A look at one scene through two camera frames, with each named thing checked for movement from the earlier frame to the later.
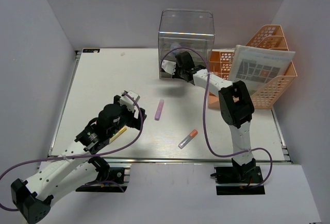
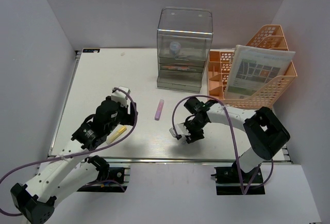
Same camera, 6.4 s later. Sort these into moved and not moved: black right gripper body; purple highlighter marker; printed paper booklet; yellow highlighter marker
Moved: black right gripper body
Not moved: purple highlighter marker; yellow highlighter marker; printed paper booklet
